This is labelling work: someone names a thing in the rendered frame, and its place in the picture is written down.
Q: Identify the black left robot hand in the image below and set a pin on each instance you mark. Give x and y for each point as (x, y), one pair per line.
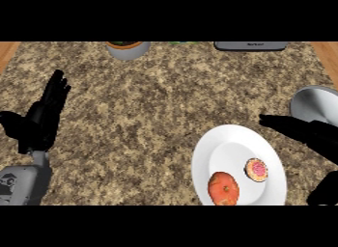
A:
(41, 119)

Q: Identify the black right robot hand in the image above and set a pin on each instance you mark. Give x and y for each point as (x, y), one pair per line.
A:
(317, 135)

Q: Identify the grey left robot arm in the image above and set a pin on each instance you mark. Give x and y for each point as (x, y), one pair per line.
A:
(21, 183)

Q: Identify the grey metal pan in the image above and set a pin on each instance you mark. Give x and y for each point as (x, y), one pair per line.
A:
(325, 107)

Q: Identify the white oval plate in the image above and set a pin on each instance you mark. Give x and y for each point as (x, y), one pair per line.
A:
(238, 160)

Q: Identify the orange tomato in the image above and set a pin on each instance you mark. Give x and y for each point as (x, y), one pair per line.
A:
(223, 189)

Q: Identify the grey plant pot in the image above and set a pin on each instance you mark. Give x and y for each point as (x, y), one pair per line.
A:
(127, 50)

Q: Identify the dark grey appliance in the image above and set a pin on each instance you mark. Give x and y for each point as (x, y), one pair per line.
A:
(249, 46)

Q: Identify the green object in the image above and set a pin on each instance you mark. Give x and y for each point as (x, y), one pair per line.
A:
(183, 42)

